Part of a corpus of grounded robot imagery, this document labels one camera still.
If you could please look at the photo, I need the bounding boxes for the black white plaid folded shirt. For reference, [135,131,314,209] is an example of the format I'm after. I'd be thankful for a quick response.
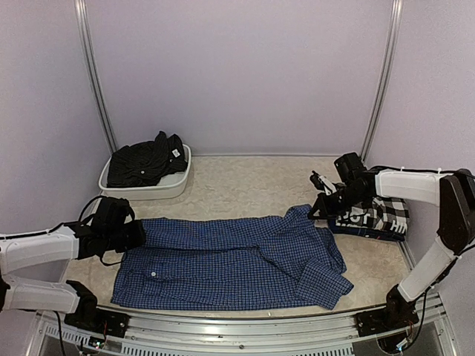
[328,197,410,242]

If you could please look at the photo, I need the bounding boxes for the left aluminium frame post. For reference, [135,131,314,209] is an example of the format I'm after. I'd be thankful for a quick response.
[73,0,118,155]

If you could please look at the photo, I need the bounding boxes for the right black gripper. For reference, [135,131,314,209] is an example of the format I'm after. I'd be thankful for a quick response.
[308,184,369,219]

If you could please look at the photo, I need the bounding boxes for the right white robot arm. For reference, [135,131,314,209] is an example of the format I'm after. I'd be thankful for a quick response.
[308,152,474,329]

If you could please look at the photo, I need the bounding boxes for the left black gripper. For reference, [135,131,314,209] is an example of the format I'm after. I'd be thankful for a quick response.
[105,220,146,253]

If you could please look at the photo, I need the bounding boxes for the aluminium frame post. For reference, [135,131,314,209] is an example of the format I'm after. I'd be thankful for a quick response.
[360,0,404,162]
[73,0,118,155]

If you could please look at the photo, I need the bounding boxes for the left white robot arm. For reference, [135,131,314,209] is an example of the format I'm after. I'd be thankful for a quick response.
[1,196,145,330]

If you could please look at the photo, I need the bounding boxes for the black striped shirt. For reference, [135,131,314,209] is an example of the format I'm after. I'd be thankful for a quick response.
[107,131,188,188]

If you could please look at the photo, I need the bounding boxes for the blue checked long sleeve shirt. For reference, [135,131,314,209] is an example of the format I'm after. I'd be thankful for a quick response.
[111,205,353,311]

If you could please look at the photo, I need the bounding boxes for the right aluminium frame post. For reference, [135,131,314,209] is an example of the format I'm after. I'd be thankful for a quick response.
[360,0,404,162]

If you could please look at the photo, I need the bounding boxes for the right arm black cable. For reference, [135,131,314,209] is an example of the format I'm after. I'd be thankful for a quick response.
[378,296,426,352]

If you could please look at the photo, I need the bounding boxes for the front aluminium rail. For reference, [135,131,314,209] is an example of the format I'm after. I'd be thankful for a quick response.
[28,294,459,355]

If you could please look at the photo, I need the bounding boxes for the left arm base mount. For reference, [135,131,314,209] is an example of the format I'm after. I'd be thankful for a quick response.
[64,303,130,337]

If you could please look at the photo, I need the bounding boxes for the white plastic basket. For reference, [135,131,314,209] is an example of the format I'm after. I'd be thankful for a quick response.
[98,144,192,201]

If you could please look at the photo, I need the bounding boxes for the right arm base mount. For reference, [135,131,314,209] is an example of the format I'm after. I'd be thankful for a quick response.
[355,302,419,337]

